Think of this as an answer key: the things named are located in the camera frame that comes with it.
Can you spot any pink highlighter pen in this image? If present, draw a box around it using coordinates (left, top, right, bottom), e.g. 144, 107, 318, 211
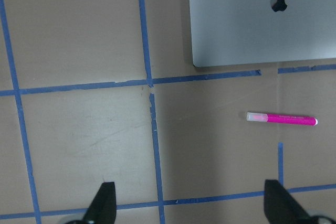
246, 112, 318, 126

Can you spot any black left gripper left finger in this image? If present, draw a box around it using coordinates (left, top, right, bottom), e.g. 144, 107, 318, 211
81, 182, 117, 224

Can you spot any silver closed laptop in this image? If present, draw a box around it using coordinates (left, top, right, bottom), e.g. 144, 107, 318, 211
190, 0, 335, 67

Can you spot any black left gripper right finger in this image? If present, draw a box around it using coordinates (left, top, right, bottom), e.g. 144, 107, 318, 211
264, 179, 317, 224

